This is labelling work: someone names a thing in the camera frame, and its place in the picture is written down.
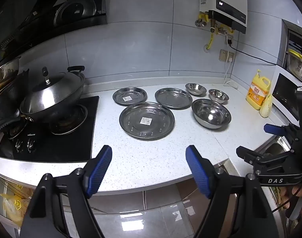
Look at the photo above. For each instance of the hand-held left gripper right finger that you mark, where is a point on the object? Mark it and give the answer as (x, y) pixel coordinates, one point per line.
(198, 172)

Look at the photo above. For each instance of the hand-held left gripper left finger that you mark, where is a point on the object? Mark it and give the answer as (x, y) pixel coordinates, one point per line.
(98, 172)

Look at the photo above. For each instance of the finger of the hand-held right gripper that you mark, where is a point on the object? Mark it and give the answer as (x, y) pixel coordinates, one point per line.
(272, 129)
(245, 153)

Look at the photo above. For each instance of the large steel bowl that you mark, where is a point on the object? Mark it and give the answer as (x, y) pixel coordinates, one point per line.
(210, 114)

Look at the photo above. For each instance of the large steel plate with label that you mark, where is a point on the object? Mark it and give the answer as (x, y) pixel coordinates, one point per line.
(133, 121)

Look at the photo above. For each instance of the small steel bowl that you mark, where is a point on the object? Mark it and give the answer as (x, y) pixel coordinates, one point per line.
(218, 95)
(195, 89)

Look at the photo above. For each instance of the plain steel plate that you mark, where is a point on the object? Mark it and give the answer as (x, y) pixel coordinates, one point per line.
(173, 98)

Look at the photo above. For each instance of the small steel plate with label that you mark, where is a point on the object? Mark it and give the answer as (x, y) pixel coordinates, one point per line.
(121, 95)

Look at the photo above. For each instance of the person's right hand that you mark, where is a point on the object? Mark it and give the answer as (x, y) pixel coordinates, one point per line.
(293, 195)

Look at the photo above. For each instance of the steel sink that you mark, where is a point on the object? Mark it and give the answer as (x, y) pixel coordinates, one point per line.
(277, 145)

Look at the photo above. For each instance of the pale napa cabbage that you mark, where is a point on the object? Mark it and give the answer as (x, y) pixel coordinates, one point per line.
(265, 109)

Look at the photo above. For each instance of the white microwave oven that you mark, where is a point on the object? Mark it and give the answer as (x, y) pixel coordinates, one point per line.
(284, 94)

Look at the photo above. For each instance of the yellow detergent bottle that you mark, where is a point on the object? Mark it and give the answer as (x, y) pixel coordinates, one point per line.
(257, 94)

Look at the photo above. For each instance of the black glass gas stove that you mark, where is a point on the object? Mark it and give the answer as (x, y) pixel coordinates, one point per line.
(74, 143)

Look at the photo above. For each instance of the brown base cabinet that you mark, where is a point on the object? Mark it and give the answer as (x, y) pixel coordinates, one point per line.
(163, 198)

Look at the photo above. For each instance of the steel basin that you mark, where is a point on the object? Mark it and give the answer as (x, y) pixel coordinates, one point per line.
(297, 67)

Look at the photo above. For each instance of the steel wok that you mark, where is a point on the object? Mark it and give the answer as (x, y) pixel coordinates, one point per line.
(59, 114)

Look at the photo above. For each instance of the steel wok lid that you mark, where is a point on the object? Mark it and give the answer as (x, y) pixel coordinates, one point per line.
(54, 91)

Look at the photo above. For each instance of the yellow plastic bag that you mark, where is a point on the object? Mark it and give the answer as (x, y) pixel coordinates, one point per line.
(12, 208)

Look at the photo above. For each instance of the black frying pan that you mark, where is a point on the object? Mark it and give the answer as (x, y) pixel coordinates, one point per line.
(7, 109)

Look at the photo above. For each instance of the black range hood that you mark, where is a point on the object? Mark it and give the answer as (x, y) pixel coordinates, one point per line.
(17, 17)

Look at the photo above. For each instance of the beige wall socket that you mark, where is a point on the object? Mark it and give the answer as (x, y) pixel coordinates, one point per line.
(224, 54)

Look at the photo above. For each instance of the white wall socket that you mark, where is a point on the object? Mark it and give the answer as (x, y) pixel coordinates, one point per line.
(230, 37)

